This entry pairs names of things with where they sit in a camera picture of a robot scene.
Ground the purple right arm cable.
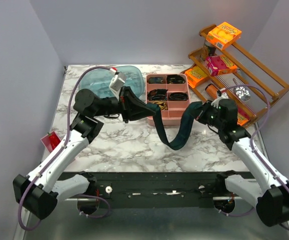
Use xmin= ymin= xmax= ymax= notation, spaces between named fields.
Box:
xmin=218 ymin=84 xmax=289 ymax=233

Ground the dark jar on rack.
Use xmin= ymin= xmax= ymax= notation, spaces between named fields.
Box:
xmin=200 ymin=40 xmax=217 ymax=62

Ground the wooden tiered rack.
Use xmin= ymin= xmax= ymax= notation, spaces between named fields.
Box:
xmin=188 ymin=24 xmax=289 ymax=128

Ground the silver metal scoop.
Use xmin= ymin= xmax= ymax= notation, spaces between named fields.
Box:
xmin=232 ymin=78 xmax=251 ymax=102

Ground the orange pink box lower shelf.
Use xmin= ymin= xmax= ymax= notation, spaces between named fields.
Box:
xmin=237 ymin=112 xmax=250 ymax=127

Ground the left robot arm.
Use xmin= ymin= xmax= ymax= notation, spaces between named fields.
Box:
xmin=12 ymin=86 xmax=155 ymax=220

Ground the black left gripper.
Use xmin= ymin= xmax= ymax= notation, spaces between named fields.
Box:
xmin=92 ymin=85 xmax=156 ymax=123

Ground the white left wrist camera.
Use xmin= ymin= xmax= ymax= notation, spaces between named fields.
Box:
xmin=109 ymin=72 xmax=126 ymax=92

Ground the pink compartment organizer box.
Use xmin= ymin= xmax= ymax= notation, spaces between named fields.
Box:
xmin=145 ymin=73 xmax=191 ymax=126

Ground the pink snack box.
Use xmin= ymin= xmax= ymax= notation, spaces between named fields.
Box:
xmin=205 ymin=54 xmax=238 ymax=77

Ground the black blue rolled tie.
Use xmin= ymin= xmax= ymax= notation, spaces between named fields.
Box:
xmin=168 ymin=92 xmax=189 ymax=101

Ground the blue floral rolled tie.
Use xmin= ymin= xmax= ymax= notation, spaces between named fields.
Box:
xmin=147 ymin=76 xmax=165 ymax=84

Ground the yellow gold rolled tie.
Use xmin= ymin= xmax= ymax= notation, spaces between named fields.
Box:
xmin=151 ymin=101 xmax=168 ymax=111

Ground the top orange snack box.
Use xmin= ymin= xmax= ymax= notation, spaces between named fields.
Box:
xmin=206 ymin=22 xmax=242 ymax=51

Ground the black mounting base rail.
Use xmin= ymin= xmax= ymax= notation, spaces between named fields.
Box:
xmin=56 ymin=171 xmax=257 ymax=209

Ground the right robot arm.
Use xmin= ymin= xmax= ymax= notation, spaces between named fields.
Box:
xmin=191 ymin=98 xmax=289 ymax=227

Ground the dark multicolour rolled tie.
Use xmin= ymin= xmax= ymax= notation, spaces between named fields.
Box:
xmin=147 ymin=88 xmax=168 ymax=101

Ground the dark green tie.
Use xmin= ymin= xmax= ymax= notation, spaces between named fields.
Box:
xmin=146 ymin=101 xmax=203 ymax=151

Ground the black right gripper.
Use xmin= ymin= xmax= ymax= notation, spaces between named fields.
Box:
xmin=189 ymin=99 xmax=224 ymax=129

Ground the orange box middle shelf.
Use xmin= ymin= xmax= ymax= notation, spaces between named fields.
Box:
xmin=184 ymin=66 xmax=209 ymax=89

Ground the orange cylinder bottle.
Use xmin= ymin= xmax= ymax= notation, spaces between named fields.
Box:
xmin=205 ymin=83 xmax=219 ymax=100

